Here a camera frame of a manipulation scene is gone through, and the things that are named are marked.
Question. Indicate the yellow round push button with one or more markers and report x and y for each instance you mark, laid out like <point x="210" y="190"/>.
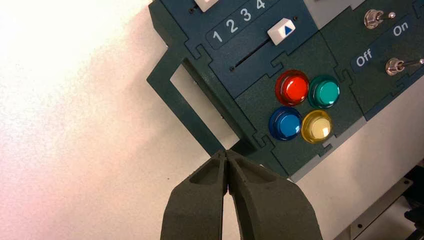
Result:
<point x="317" y="127"/>

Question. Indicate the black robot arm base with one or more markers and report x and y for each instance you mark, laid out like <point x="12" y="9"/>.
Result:
<point x="415" y="198"/>

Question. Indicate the dark green control panel board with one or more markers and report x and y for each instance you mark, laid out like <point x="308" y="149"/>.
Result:
<point x="265" y="82"/>

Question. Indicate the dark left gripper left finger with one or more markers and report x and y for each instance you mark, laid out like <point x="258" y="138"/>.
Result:
<point x="195" y="205"/>

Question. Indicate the white slider knob blue triangle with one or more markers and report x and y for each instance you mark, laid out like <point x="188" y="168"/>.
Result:
<point x="281" y="31"/>

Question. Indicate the grey metal bracket with screws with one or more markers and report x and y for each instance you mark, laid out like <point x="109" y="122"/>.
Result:
<point x="374" y="215"/>

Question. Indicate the plain white slider knob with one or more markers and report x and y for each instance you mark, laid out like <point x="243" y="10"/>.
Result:
<point x="205" y="4"/>

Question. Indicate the red round push button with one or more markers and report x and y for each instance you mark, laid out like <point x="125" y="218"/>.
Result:
<point x="292" y="88"/>

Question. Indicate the blue round push button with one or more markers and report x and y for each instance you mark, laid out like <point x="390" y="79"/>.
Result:
<point x="285" y="123"/>

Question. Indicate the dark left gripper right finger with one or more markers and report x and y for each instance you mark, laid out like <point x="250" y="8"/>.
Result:
<point x="271" y="205"/>

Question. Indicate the green round push button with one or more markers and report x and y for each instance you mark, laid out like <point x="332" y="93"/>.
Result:
<point x="324" y="91"/>

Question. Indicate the metal toggle switch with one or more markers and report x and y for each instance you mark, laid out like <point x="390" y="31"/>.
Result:
<point x="399" y="65"/>
<point x="377" y="17"/>

